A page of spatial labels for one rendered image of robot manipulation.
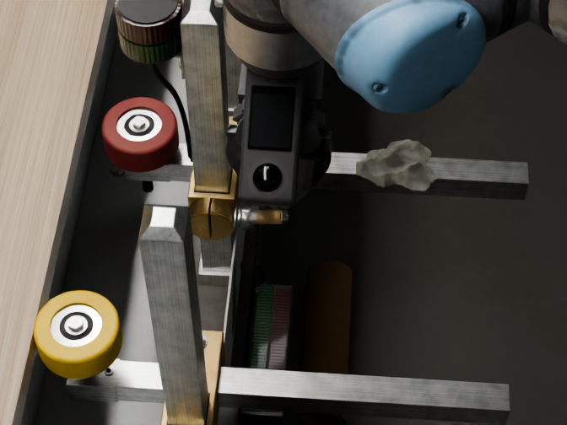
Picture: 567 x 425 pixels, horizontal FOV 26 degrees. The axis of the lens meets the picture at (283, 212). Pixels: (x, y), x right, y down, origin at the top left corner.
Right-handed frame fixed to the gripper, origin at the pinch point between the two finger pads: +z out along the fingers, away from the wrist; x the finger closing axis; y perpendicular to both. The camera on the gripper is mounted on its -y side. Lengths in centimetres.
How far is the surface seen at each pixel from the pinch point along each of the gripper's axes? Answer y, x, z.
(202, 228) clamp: 7.6, 8.6, 15.1
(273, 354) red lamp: 1.0, 0.7, 29.0
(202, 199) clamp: 9.5, 8.8, 12.5
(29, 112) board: 17.4, 28.0, 9.4
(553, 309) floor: 54, -46, 100
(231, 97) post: 35.2, 8.6, 25.4
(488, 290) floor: 57, -34, 100
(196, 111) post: 10.5, 8.8, -0.3
